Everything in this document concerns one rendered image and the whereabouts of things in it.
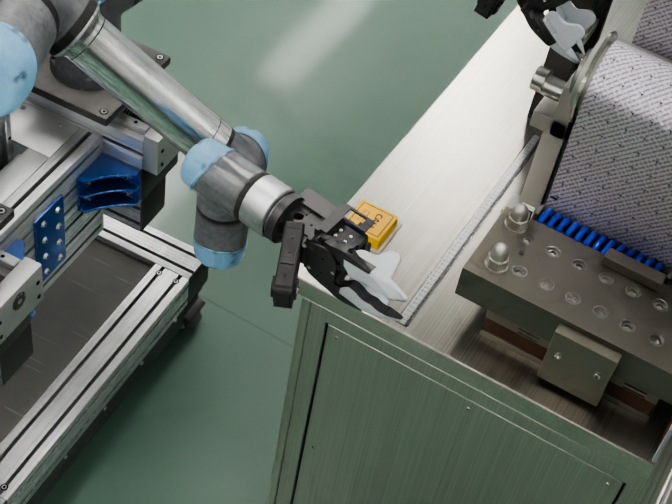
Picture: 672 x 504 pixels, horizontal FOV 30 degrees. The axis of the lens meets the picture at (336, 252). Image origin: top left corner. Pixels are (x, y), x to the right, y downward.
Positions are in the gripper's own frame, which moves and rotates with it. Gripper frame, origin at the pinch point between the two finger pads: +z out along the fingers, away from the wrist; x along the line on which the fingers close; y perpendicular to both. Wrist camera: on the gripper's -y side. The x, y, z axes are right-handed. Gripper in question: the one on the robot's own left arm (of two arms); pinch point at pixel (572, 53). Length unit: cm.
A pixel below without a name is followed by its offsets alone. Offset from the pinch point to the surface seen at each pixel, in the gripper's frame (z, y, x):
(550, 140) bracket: 11.9, -12.1, -0.2
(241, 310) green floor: 35, -136, 20
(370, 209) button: 6.1, -38.7, -16.0
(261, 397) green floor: 48, -124, 1
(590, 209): 21.7, -6.7, -8.3
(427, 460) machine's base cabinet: 46, -45, -34
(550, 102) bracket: 6.9, -10.1, 2.4
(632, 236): 28.3, -2.9, -8.3
